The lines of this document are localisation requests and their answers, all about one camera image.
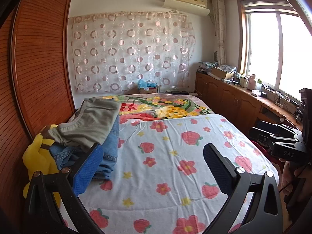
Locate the wooden slatted wardrobe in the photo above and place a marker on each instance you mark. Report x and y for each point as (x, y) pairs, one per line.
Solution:
(35, 88)

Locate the right hand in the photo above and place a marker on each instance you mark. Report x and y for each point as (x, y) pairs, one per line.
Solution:
(287, 180)

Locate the yellow plush toy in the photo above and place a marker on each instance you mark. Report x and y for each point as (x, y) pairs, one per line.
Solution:
(37, 156)

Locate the folded blue jeans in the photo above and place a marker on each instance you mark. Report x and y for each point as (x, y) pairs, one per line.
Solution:
(104, 157)

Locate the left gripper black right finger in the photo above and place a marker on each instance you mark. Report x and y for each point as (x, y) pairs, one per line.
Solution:
(264, 214)

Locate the window with wooden frame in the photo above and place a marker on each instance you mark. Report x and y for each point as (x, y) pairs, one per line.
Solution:
(274, 45)

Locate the cardboard box on cabinet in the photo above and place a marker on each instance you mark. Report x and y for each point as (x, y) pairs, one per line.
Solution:
(221, 74)

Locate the wooden sideboard cabinet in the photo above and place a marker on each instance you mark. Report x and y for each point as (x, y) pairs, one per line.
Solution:
(239, 106)

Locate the wall air conditioner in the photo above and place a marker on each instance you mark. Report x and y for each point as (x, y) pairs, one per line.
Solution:
(198, 7)

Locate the blue object at headboard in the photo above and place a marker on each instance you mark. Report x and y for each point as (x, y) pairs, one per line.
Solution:
(146, 85)

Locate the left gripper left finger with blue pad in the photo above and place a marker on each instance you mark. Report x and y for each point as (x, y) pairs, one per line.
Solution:
(42, 214)

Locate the floral yellow blanket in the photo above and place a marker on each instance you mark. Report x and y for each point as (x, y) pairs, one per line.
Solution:
(154, 107)

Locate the white patterned window curtain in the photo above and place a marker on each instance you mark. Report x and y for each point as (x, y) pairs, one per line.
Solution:
(219, 14)

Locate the floral white bed quilt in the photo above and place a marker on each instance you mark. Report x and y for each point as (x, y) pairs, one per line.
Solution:
(161, 182)

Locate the pink figurine on cabinet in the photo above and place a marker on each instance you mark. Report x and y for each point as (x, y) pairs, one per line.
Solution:
(251, 85)

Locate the sheer circle-pattern curtain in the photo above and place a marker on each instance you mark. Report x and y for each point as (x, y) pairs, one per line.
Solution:
(113, 52)

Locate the grey-green pants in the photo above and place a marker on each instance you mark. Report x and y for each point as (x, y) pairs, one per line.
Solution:
(96, 122)

